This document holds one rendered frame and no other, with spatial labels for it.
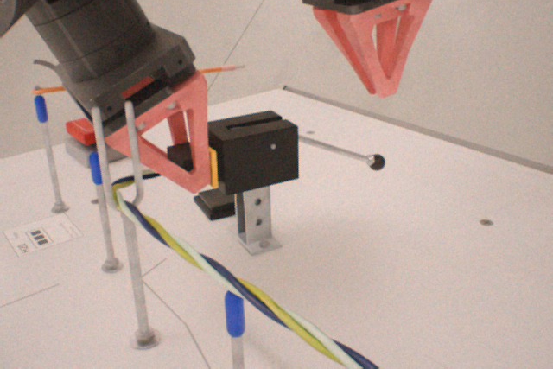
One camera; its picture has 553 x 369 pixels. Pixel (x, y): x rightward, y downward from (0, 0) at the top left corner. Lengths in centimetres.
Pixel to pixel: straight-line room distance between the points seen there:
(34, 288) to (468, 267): 29
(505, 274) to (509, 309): 4
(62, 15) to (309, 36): 197
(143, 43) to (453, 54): 159
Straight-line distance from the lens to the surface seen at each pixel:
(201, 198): 50
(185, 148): 41
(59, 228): 50
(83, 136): 60
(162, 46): 34
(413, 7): 43
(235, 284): 24
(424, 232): 47
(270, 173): 41
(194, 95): 35
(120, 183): 36
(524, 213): 51
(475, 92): 178
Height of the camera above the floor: 138
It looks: 43 degrees down
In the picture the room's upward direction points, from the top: 53 degrees counter-clockwise
